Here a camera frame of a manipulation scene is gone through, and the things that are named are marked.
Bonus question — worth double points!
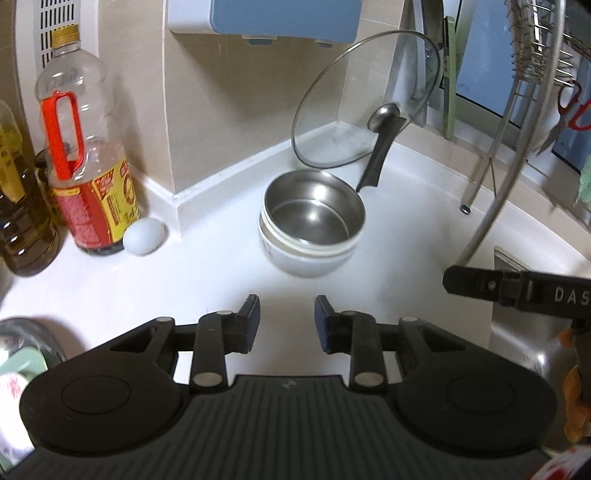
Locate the stainless steel bowl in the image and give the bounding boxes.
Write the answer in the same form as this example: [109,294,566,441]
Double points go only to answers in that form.
[263,169,367,246]

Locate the green cutting board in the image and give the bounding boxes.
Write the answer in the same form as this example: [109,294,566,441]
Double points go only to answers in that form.
[442,16,463,140]

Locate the green cloth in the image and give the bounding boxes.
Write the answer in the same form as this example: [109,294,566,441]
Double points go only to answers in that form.
[574,151,591,205]

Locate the wire dish rack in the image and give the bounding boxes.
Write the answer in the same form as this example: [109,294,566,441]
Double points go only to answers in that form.
[459,0,591,269]

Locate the steel sink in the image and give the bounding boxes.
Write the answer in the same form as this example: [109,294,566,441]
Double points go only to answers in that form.
[488,246,591,384]

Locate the person's right hand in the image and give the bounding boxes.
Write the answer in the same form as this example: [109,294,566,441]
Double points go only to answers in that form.
[556,318,591,445]

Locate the blue white wall box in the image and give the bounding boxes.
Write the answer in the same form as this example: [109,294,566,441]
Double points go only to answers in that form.
[167,0,364,47]

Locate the stainless steel basin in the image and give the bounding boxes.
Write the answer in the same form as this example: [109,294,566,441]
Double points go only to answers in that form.
[0,316,71,372]

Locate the red handled scissors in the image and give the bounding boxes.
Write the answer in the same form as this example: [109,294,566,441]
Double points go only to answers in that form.
[534,79,591,156]

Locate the white floral plate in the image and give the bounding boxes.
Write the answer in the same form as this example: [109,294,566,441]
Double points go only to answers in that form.
[0,371,28,462]

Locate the large red label bottle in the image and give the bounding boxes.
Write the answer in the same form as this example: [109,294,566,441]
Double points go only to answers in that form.
[36,25,142,256]

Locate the hanging steel pan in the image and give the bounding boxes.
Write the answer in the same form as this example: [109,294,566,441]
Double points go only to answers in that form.
[401,0,447,127]

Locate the glass pot lid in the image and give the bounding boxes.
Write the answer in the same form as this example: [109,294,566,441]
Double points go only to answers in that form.
[290,30,444,169]

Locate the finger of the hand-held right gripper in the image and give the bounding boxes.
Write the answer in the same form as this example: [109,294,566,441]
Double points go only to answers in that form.
[442,265,526,308]

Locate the white vented panel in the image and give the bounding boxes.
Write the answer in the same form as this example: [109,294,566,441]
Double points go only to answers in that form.
[31,0,100,71]

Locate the dark oil jug yellow handle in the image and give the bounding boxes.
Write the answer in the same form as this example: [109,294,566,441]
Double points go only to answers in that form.
[0,99,62,278]

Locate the ladle with black handle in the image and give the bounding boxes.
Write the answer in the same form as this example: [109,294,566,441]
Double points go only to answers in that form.
[355,103,410,193]

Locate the pale egg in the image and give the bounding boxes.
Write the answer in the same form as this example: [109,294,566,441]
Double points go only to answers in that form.
[123,218,165,256]

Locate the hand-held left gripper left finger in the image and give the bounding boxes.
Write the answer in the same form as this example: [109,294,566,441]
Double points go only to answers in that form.
[108,294,262,389]

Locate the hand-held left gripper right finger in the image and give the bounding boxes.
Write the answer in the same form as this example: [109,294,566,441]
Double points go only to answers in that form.
[314,295,468,388]

